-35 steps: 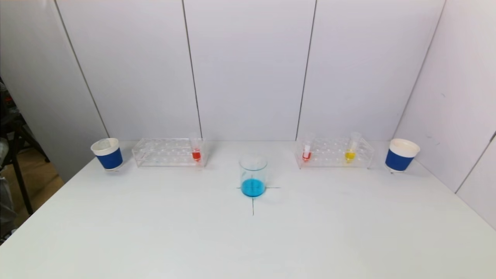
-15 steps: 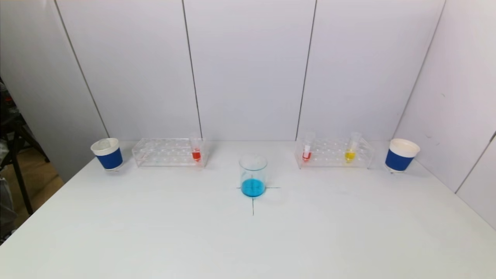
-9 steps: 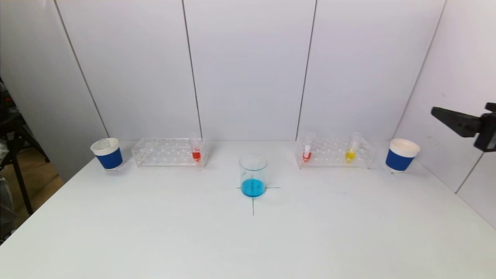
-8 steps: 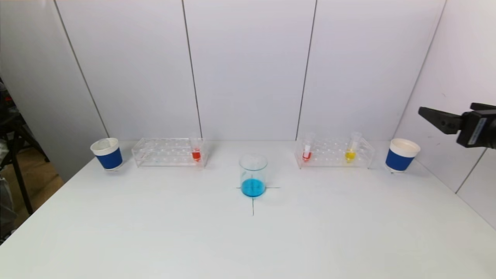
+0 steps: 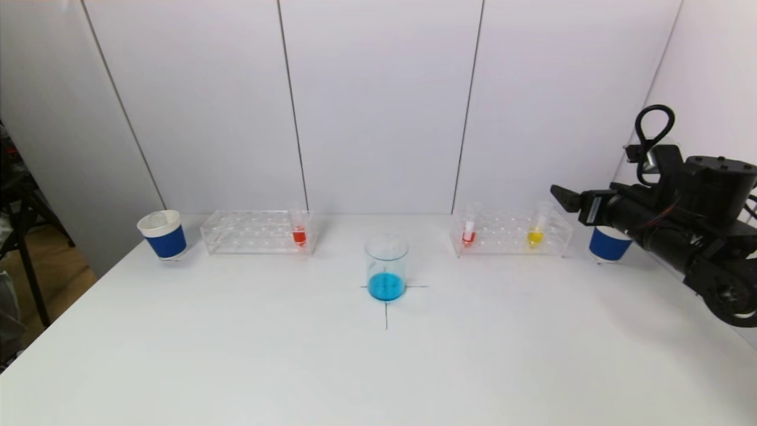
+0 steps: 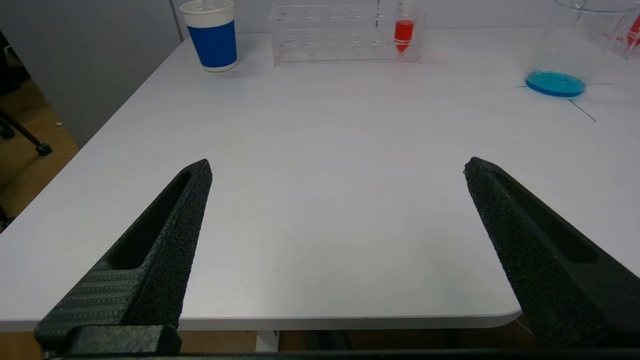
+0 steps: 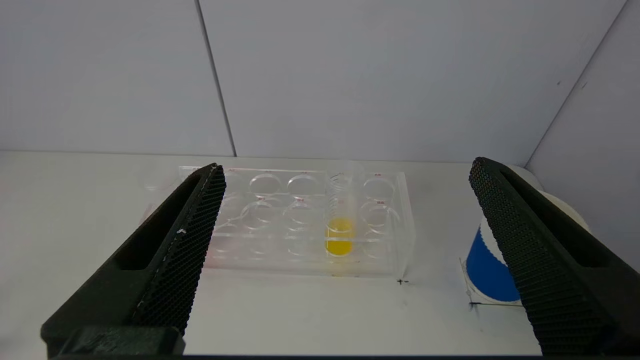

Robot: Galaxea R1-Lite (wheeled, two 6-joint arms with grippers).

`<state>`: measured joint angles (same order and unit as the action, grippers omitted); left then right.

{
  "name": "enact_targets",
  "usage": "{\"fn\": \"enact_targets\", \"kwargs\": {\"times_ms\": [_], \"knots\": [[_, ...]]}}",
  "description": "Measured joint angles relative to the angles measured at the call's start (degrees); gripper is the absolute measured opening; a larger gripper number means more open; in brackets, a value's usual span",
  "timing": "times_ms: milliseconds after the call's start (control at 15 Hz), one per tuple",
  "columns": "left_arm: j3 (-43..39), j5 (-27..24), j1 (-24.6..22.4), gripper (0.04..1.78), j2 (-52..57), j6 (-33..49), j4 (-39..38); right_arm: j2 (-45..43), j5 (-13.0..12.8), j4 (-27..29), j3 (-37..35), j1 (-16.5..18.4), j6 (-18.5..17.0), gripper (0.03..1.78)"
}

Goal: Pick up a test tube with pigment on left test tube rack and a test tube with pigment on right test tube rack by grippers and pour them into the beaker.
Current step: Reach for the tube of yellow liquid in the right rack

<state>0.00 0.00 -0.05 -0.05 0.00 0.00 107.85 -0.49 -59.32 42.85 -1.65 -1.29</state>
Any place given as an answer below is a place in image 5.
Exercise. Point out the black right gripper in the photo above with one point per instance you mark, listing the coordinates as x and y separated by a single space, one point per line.
593 208

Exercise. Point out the blue pigment test tube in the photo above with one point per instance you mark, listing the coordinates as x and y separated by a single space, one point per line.
157 220

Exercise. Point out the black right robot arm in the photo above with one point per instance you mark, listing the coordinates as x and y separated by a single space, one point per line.
709 189

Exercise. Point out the yellow pigment test tube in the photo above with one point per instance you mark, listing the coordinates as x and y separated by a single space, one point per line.
534 237

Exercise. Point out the clear acrylic test tube rack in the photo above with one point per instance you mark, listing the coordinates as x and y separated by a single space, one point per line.
254 234
502 234

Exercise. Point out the white-labelled red pigment test tube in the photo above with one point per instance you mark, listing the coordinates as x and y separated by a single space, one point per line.
468 236

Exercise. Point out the clear glass beaker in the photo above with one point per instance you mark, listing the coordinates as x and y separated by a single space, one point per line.
386 287

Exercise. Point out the white paper cup blue sleeve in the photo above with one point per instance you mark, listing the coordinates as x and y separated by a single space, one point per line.
608 245
166 242

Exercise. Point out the black metal stool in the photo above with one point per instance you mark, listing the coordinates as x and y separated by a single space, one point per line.
18 189

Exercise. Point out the grey fabric bundle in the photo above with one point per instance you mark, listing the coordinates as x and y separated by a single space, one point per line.
10 313

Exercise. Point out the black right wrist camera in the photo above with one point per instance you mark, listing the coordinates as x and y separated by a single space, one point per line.
662 160

